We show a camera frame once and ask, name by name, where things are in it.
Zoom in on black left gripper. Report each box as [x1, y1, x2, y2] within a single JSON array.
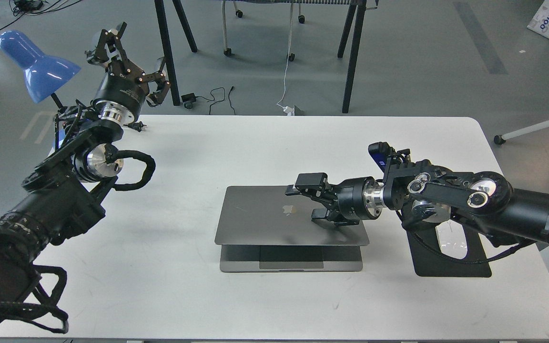
[[85, 21, 171, 123]]

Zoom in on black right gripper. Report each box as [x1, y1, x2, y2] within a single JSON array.
[[284, 173, 385, 226]]

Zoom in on grey laptop computer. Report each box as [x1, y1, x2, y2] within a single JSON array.
[[215, 185, 369, 273]]

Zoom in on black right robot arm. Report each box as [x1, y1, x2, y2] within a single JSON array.
[[285, 142, 549, 265]]

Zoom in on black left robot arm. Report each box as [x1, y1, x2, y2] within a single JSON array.
[[0, 22, 170, 333]]

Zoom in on black power plug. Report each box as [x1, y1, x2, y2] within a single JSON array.
[[124, 121, 148, 132]]

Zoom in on blue desk lamp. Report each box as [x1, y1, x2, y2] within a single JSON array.
[[0, 30, 81, 103]]

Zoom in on rolling chair with casters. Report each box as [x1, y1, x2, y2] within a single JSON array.
[[221, 0, 306, 62]]

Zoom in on black mouse pad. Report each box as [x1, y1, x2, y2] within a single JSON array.
[[406, 222, 492, 278]]

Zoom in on white computer mouse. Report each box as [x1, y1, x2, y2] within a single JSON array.
[[435, 220, 468, 259]]

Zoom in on black power adapter cable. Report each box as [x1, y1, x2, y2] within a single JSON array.
[[181, 86, 237, 116]]

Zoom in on white charging cable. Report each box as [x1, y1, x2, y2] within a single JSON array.
[[276, 0, 306, 116]]

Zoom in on black cables on floor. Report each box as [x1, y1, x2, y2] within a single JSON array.
[[0, 0, 84, 46]]

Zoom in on black table frame legs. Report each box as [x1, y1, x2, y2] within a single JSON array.
[[154, 0, 380, 114]]

